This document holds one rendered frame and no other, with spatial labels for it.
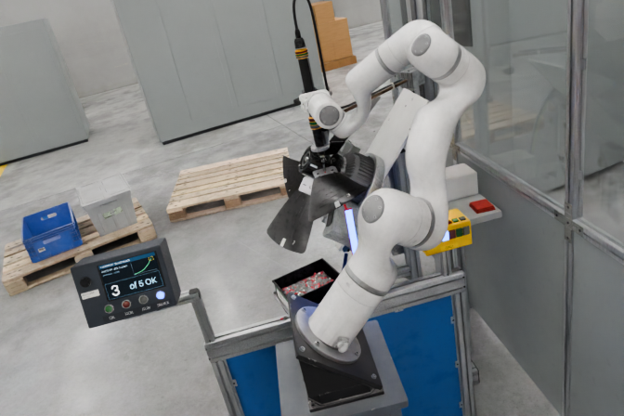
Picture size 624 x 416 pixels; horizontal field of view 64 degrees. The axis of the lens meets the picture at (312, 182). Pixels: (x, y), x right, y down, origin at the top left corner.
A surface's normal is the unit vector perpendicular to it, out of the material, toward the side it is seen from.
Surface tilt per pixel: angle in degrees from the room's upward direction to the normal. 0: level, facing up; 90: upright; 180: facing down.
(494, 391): 0
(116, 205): 95
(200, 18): 90
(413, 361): 90
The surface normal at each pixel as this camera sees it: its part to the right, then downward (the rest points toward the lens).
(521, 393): -0.19, -0.90
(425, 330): 0.18, 0.36
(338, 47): 0.39, 0.30
